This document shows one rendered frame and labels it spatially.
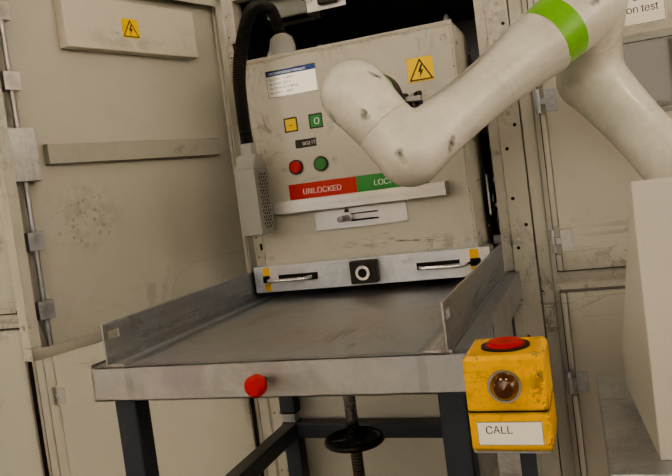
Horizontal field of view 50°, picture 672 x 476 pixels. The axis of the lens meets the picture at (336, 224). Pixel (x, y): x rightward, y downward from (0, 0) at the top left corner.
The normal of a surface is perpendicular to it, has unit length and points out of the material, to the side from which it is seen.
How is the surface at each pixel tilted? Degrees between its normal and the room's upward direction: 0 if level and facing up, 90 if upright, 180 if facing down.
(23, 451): 90
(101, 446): 90
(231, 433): 90
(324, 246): 90
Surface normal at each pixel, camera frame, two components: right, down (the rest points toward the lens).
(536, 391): -0.33, 0.07
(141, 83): 0.80, -0.07
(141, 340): 0.93, -0.11
